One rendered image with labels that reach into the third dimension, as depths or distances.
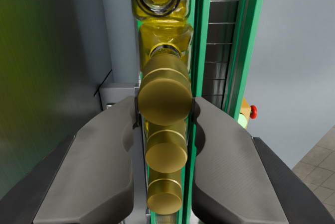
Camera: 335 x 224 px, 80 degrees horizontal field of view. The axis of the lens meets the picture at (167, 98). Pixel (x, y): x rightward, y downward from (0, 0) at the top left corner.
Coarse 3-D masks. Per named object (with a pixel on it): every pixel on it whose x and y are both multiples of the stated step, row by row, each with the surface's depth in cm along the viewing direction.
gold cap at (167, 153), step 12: (156, 132) 16; (168, 132) 16; (180, 132) 17; (156, 144) 15; (168, 144) 15; (180, 144) 15; (156, 156) 16; (168, 156) 16; (180, 156) 16; (156, 168) 16; (168, 168) 16; (180, 168) 16
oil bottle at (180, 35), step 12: (144, 24) 20; (156, 24) 20; (168, 24) 20; (180, 24) 20; (144, 36) 19; (156, 36) 18; (168, 36) 18; (180, 36) 18; (192, 36) 20; (144, 48) 19; (180, 48) 19; (192, 48) 20; (144, 60) 19
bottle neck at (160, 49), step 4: (164, 44) 18; (156, 48) 18; (160, 48) 17; (164, 48) 17; (168, 48) 17; (172, 48) 18; (152, 52) 18; (156, 52) 17; (160, 52) 16; (164, 52) 16; (168, 52) 16; (172, 52) 16; (176, 52) 18; (152, 56) 16; (180, 56) 19
